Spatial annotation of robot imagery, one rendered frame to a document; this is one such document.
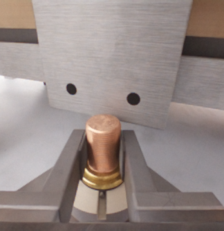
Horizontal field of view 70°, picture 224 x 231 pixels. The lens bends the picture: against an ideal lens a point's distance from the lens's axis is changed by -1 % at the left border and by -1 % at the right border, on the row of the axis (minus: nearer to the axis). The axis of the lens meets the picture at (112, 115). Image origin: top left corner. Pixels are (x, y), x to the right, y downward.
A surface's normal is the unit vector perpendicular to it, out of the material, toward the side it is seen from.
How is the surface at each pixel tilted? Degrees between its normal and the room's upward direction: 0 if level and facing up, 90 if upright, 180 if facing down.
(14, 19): 90
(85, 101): 90
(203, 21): 90
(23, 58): 90
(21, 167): 180
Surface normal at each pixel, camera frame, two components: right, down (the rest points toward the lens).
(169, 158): 0.03, -0.87
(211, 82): -0.33, 0.46
